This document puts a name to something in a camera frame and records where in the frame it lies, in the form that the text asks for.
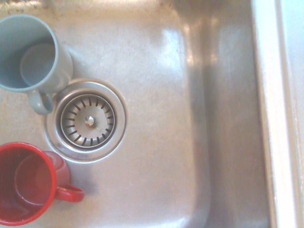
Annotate stainless steel double sink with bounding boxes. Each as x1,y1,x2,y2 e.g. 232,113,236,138
0,0,296,228

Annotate metal sink drain strainer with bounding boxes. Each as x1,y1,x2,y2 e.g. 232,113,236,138
44,78,128,164

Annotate grey ceramic mug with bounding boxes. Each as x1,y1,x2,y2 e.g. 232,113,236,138
0,13,75,116

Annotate red ceramic mug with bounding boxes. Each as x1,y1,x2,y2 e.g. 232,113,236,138
0,142,86,226

